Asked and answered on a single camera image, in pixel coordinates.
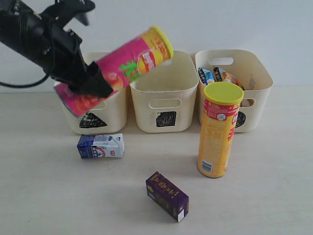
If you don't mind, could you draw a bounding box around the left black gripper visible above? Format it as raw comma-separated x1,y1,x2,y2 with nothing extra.
40,23,113,98

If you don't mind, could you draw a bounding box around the pink chips can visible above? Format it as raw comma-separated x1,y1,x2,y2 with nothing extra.
54,26,174,117

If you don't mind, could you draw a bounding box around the blue snack bag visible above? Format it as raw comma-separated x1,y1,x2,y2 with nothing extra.
198,67,215,86

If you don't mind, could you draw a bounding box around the orange snack bag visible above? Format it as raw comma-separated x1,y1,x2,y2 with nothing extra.
212,65,255,108

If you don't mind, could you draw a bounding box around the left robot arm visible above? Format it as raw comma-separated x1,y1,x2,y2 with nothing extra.
0,0,113,98

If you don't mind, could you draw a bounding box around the left cream plastic bin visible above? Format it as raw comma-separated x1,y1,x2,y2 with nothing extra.
54,51,130,135

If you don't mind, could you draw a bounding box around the cream plastic bin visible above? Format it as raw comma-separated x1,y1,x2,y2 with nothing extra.
130,50,199,133
54,51,130,135
195,49,273,133

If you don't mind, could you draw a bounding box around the blue white milk carton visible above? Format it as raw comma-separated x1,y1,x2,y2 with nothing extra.
77,134,125,159

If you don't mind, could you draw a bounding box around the middle cream plastic bin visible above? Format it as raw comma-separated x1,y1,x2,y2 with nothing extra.
130,50,199,133

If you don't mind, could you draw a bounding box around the yellow chips can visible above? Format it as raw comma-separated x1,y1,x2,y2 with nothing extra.
197,82,244,178

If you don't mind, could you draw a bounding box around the purple small box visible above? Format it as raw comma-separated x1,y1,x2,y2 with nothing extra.
145,171,189,223

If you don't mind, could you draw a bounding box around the right cream plastic bin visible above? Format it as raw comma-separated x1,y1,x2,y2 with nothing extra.
195,49,273,133

